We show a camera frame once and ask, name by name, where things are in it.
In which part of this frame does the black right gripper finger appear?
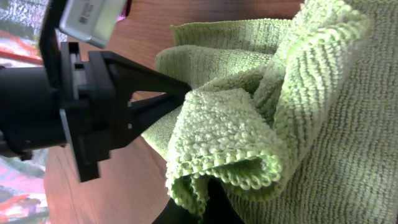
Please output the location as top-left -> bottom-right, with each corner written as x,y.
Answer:
152,179 -> 244,224

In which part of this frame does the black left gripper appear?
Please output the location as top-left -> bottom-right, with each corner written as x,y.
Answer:
39,1 -> 191,182

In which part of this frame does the light green microfiber cloth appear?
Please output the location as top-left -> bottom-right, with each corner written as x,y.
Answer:
143,0 -> 397,223

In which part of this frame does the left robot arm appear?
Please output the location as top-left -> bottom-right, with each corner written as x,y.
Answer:
1,0 -> 190,182

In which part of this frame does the folded purple cloth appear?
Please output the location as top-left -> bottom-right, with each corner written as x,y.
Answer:
118,0 -> 132,21

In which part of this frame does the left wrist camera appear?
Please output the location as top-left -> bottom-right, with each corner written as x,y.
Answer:
59,0 -> 126,49

